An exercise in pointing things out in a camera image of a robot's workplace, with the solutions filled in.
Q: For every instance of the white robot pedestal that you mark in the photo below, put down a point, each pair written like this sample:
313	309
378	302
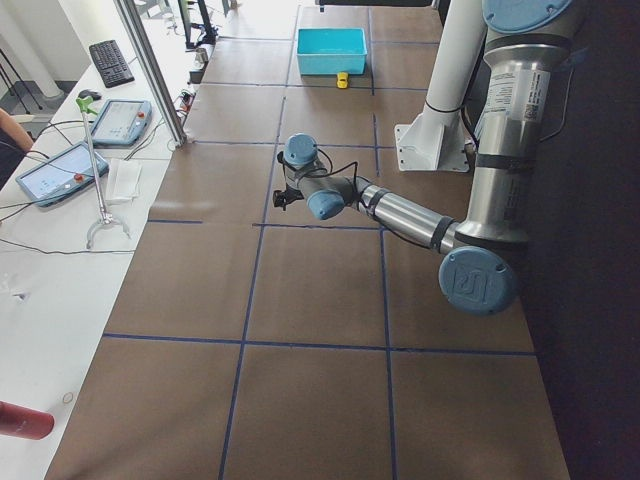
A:
435	140

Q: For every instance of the turquoise plastic bin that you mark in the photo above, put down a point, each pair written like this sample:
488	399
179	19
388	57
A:
329	51

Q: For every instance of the metal reach grabber tool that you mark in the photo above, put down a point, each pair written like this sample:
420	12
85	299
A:
106	218

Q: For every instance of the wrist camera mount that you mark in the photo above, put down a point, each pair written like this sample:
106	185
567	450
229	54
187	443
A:
280	199

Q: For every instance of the aluminium frame post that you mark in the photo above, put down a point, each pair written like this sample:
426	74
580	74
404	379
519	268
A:
151	69

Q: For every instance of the red cylinder bottle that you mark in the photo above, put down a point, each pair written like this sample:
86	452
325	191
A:
26	423

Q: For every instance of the near blue teach pendant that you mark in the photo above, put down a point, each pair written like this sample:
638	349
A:
62	176

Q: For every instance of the yellow beetle toy car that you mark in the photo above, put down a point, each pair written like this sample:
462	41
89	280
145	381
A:
342	80

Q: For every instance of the blue teach pendant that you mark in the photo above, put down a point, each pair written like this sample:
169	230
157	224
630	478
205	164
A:
62	176
121	123

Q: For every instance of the white folded cloth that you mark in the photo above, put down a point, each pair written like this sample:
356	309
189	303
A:
123	181

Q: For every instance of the black computer mouse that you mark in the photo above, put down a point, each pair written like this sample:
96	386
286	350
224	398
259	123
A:
90	94

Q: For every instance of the black computer keyboard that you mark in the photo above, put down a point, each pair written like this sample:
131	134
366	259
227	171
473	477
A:
110	63

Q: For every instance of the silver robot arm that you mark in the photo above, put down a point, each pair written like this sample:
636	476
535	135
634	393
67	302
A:
490	79

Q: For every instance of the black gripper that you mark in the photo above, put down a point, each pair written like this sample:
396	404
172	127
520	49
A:
285	196

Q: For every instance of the seated person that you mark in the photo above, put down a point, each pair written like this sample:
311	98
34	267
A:
15	144

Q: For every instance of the far blue teach pendant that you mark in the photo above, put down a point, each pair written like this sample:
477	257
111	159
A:
121	123

